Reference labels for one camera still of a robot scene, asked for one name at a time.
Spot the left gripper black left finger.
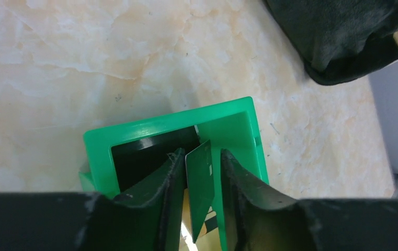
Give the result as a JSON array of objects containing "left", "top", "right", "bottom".
[{"left": 0, "top": 149, "right": 185, "bottom": 250}]

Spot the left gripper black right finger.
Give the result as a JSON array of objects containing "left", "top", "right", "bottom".
[{"left": 221, "top": 150, "right": 398, "bottom": 250}]

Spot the dark grey credit card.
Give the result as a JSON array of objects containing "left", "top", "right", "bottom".
[{"left": 111, "top": 126, "right": 200, "bottom": 192}]

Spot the green plastic bin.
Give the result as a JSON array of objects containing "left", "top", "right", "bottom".
[{"left": 79, "top": 97, "right": 268, "bottom": 250}]

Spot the gold card in bin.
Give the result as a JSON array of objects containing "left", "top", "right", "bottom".
[{"left": 180, "top": 188, "right": 220, "bottom": 251}]

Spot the black floral pillow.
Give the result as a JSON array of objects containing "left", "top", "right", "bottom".
[{"left": 265, "top": 1, "right": 398, "bottom": 86}]

